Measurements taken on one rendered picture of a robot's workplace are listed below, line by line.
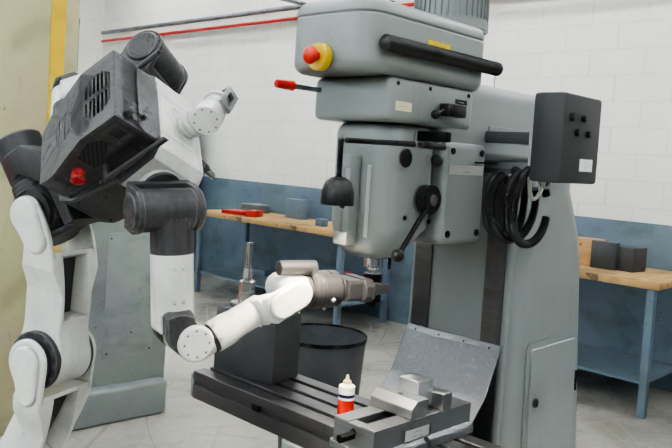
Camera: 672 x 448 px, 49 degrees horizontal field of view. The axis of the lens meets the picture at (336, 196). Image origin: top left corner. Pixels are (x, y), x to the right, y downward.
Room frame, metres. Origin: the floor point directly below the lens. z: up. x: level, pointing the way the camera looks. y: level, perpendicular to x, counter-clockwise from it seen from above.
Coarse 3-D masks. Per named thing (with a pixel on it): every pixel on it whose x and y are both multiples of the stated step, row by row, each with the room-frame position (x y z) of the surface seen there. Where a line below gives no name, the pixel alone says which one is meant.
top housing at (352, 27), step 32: (352, 0) 1.61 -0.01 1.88; (384, 0) 1.61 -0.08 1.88; (320, 32) 1.67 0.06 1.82; (352, 32) 1.60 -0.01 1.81; (384, 32) 1.61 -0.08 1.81; (416, 32) 1.69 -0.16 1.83; (448, 32) 1.78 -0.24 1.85; (480, 32) 1.88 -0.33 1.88; (352, 64) 1.60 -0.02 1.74; (384, 64) 1.61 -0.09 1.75; (416, 64) 1.69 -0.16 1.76
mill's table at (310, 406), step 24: (192, 384) 2.12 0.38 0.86; (216, 384) 2.04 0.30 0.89; (240, 384) 2.01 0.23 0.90; (264, 384) 2.02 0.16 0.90; (288, 384) 2.04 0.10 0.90; (312, 384) 2.05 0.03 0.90; (240, 408) 1.96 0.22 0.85; (264, 408) 1.91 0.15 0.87; (288, 408) 1.84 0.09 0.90; (312, 408) 1.86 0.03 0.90; (336, 408) 1.86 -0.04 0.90; (288, 432) 1.83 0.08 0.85; (312, 432) 1.79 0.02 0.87
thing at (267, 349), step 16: (224, 304) 2.16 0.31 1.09; (288, 320) 2.07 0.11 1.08; (256, 336) 2.06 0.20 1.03; (272, 336) 2.02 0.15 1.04; (288, 336) 2.07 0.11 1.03; (224, 352) 2.12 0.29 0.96; (240, 352) 2.09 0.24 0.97; (256, 352) 2.05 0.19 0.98; (272, 352) 2.02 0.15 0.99; (288, 352) 2.07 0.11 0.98; (224, 368) 2.12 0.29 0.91; (240, 368) 2.08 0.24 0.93; (256, 368) 2.05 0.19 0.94; (272, 368) 2.02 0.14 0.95; (288, 368) 2.08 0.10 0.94; (272, 384) 2.02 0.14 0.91
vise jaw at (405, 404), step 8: (376, 392) 1.70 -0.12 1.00; (384, 392) 1.69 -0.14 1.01; (392, 392) 1.68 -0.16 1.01; (400, 392) 1.68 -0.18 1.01; (408, 392) 1.69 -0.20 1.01; (376, 400) 1.68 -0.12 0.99; (384, 400) 1.67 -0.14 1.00; (392, 400) 1.66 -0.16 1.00; (400, 400) 1.65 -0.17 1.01; (408, 400) 1.64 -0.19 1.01; (416, 400) 1.63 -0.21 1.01; (424, 400) 1.64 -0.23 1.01; (384, 408) 1.67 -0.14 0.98; (392, 408) 1.65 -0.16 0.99; (400, 408) 1.63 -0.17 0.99; (408, 408) 1.62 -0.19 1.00; (416, 408) 1.62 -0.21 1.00; (424, 408) 1.64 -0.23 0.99; (400, 416) 1.63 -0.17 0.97; (408, 416) 1.61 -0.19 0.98; (416, 416) 1.62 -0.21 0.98
